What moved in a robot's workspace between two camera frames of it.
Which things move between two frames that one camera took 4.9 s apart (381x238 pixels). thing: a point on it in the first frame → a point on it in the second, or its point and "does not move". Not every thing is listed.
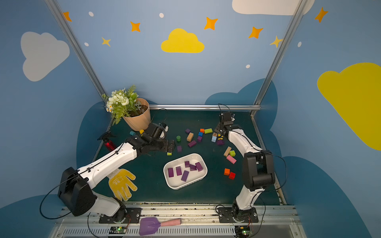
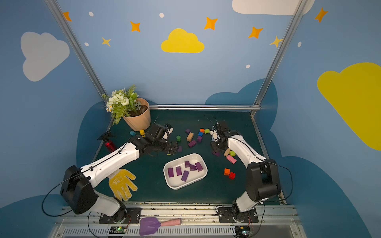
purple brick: x=192 y=144 does not move
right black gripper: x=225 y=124 → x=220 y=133
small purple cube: x=199 y=166 does not move
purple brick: x=178 y=170 does not move
